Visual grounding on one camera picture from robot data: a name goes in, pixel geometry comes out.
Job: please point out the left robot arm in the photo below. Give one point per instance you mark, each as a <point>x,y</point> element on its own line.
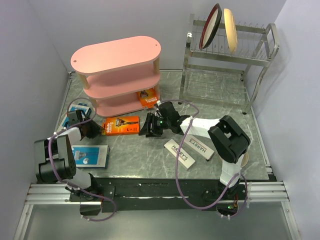
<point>54,159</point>

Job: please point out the aluminium rail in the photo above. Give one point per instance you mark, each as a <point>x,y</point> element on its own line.
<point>56,194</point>

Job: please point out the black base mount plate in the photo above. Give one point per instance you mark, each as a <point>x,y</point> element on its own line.
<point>138,194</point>

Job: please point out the beige bowl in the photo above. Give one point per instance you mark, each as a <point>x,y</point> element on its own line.
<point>245,159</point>

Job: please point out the white Harry's box right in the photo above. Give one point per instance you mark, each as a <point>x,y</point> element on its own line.
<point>199,147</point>

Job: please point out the blue razor box upper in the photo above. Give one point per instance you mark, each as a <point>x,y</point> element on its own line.
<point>71,118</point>

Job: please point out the metal dish rack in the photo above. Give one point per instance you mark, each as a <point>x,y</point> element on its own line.
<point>217,75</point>

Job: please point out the cream yellow plate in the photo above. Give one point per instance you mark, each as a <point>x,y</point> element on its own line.
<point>230,30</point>

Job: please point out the blue Harry's razor box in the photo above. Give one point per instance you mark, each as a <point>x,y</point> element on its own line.
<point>91,156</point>

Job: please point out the orange Gillette box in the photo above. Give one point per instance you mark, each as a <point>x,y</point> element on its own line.
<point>148,97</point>
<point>121,125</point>

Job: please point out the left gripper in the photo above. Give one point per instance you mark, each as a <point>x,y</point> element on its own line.
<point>95,130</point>

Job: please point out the dark red plate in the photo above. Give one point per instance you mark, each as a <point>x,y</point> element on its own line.
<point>211,27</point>

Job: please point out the pink three-tier shelf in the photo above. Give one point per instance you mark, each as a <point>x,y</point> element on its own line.
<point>114,73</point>

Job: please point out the white harry's box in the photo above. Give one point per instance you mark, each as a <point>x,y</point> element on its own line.
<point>199,147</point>
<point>183,157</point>

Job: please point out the white Harry's box left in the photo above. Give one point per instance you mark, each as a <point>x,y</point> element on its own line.
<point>183,157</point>

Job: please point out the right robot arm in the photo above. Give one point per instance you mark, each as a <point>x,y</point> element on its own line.
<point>228,138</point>

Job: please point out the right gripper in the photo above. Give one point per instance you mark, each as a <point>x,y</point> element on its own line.
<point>151,118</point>

